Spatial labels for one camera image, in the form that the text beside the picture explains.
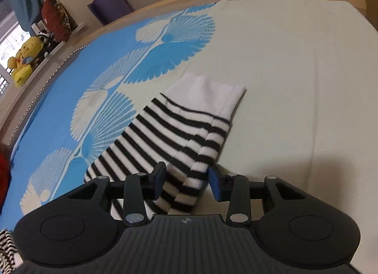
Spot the red folded blanket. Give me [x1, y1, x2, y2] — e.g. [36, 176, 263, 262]
[0, 151, 12, 211]

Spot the purple rolled mat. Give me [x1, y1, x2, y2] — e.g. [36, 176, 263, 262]
[87, 0, 133, 26]

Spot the blue white patterned bedspread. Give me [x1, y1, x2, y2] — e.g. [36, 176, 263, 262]
[1, 0, 377, 235]

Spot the yellow plush toy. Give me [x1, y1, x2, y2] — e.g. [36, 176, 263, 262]
[8, 36, 43, 87]

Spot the wide-striped black white garment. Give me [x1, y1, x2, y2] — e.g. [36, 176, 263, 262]
[85, 73, 245, 217]

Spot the black white plush toy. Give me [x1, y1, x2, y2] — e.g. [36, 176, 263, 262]
[37, 30, 58, 58]

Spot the dark red cushion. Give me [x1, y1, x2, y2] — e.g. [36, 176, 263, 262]
[41, 0, 72, 43]

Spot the thin-striped black white garment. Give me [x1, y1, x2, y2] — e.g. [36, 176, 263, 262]
[0, 229, 18, 274]

